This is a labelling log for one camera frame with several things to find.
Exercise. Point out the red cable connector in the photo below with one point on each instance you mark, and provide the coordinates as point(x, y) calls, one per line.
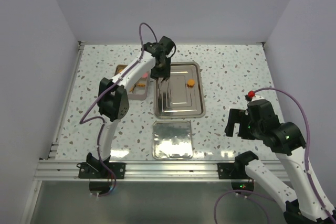
point(251, 94)

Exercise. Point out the beige compartment cookie box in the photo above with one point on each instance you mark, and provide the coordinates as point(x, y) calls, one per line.
point(136, 87)

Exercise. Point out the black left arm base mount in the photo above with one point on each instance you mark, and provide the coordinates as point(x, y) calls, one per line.
point(87, 172)

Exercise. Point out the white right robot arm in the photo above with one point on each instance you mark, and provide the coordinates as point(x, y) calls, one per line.
point(303, 202)

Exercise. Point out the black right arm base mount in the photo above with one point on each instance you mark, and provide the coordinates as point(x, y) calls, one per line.
point(228, 171)

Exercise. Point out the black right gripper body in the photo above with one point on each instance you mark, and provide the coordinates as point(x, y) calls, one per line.
point(255, 128)

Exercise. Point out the large steel baking tray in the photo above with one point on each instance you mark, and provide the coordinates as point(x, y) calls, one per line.
point(185, 102)

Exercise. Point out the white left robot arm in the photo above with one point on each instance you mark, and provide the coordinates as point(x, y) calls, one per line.
point(113, 101)

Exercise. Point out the small square steel lid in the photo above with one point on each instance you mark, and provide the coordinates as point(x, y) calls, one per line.
point(172, 140)

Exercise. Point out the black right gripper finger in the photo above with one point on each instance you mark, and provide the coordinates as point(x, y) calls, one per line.
point(232, 120)
point(244, 126)

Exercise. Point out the orange flower cookie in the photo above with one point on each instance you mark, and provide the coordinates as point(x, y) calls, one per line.
point(191, 83)

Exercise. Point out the steel slotted tongs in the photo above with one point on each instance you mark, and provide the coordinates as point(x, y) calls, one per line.
point(163, 93)

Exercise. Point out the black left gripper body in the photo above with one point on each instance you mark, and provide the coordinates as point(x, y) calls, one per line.
point(161, 71)

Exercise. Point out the aluminium frame rail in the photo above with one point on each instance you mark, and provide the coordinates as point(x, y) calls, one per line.
point(135, 171)

